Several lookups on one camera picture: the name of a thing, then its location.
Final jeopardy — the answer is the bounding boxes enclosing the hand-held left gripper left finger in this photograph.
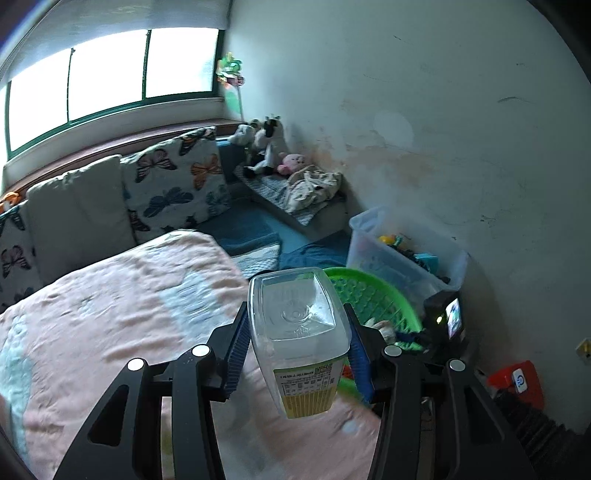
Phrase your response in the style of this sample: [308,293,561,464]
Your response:
[53,301,252,480]

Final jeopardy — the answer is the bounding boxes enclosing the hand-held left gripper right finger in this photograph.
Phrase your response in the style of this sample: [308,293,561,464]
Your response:
[342,302,539,480]

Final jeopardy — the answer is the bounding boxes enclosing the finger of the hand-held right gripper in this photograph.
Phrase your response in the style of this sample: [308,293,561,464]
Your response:
[394,329,428,354]

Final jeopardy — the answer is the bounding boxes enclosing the white wrapper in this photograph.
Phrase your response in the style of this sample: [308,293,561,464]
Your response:
[369,319,398,343]

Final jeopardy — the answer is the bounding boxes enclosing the green plastic basket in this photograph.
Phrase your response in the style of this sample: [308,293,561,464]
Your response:
[322,267,424,402]

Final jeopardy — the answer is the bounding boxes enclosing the clear plastic bottle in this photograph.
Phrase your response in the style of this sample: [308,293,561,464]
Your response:
[248,267,352,420]

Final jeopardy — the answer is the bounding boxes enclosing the clear plastic storage bin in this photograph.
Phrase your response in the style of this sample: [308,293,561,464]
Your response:
[346,206,469,308]

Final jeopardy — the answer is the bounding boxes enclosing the orange device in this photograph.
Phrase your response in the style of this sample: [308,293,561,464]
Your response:
[487,361,541,409]

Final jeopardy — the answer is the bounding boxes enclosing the folded blue towel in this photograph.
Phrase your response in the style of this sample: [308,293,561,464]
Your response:
[216,230,283,281]

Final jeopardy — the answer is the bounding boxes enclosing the pink blanket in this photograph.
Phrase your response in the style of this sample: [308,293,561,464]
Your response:
[0,229,384,480]

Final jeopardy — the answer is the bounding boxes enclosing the grey patterned mat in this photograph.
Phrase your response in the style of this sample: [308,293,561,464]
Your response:
[233,163,348,228]

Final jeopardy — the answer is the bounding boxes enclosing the large butterfly print pillow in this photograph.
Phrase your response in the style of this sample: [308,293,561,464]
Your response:
[121,126,233,244]

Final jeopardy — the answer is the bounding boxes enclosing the crumpled beige clothes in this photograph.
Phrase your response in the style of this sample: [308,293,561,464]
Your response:
[283,164,345,214]

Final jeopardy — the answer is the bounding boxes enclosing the pink plush toy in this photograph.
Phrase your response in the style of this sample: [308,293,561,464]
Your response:
[276,154,308,176]

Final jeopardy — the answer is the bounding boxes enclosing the beige cushion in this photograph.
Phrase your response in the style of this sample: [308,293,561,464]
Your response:
[25,154,138,284]

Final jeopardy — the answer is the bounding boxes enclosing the black and white cow plush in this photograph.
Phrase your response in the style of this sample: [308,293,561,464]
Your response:
[243,114,290,179]

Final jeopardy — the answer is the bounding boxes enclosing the grey plush toy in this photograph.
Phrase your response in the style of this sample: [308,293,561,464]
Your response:
[230,123,257,148]

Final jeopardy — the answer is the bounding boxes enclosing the small butterfly print pillow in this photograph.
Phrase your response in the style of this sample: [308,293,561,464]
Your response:
[0,203,38,315]

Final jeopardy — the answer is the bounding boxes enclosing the green pinwheel toy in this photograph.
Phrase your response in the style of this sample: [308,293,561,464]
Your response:
[215,52,246,119]

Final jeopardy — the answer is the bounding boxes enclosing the green framed window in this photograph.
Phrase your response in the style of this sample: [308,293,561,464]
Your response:
[0,28,221,156]

